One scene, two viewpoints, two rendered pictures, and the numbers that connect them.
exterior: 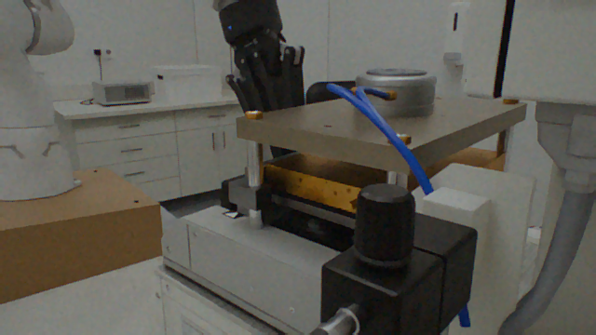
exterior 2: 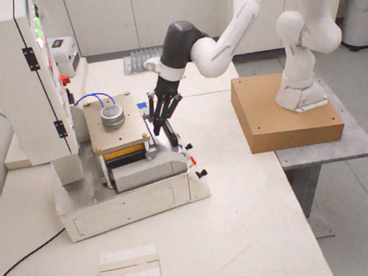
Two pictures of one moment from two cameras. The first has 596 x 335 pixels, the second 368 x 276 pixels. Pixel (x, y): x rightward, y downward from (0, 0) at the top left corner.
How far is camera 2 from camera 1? 1.57 m
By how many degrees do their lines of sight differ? 102
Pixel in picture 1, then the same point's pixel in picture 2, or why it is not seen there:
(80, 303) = (224, 131)
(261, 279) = not seen: hidden behind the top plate
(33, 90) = (289, 62)
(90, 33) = not seen: outside the picture
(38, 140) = (284, 82)
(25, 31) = (293, 38)
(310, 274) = not seen: hidden behind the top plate
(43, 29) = (303, 40)
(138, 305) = (214, 144)
